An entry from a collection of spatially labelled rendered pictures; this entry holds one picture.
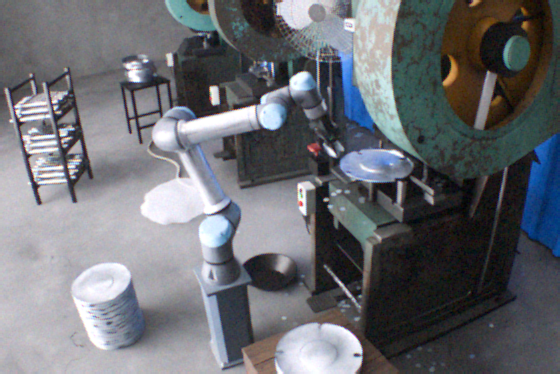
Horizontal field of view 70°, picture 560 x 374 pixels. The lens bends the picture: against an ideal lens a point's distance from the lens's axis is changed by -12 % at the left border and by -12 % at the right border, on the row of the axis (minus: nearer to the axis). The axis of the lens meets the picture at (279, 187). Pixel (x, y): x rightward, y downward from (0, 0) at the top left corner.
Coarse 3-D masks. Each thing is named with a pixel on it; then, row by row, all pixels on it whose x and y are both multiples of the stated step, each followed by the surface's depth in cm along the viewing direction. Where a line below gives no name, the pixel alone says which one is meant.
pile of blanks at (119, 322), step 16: (128, 288) 195; (80, 304) 187; (96, 304) 184; (112, 304) 188; (128, 304) 196; (96, 320) 189; (112, 320) 191; (128, 320) 197; (96, 336) 196; (112, 336) 195; (128, 336) 199
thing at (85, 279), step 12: (108, 264) 209; (84, 276) 201; (96, 276) 200; (108, 276) 200; (120, 276) 201; (72, 288) 193; (84, 288) 193; (96, 288) 192; (108, 288) 193; (120, 288) 193; (84, 300) 186; (96, 300) 186; (108, 300) 186
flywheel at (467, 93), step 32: (480, 0) 118; (512, 0) 121; (544, 0) 124; (448, 32) 117; (480, 32) 118; (512, 32) 112; (544, 32) 131; (480, 64) 122; (512, 64) 113; (544, 64) 135; (448, 96) 127; (480, 96) 132; (512, 96) 137; (480, 128) 130
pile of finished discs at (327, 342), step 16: (288, 336) 154; (304, 336) 154; (320, 336) 153; (336, 336) 153; (352, 336) 152; (288, 352) 147; (304, 352) 146; (320, 352) 146; (336, 352) 145; (352, 352) 145; (288, 368) 141; (304, 368) 141; (320, 368) 140; (336, 368) 140; (352, 368) 139
